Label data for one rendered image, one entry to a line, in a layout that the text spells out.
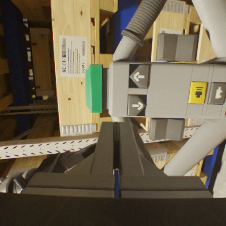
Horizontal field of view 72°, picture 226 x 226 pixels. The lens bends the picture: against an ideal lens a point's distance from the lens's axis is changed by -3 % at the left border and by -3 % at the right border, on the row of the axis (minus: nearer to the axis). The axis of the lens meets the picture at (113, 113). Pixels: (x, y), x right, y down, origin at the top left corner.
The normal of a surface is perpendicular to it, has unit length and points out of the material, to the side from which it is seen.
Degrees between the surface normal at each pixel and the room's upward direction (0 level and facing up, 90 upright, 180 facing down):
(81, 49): 90
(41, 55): 90
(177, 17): 90
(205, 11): 51
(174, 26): 90
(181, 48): 57
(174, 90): 74
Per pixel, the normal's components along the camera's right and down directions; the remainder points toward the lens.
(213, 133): -0.11, 0.22
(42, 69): 0.26, 0.28
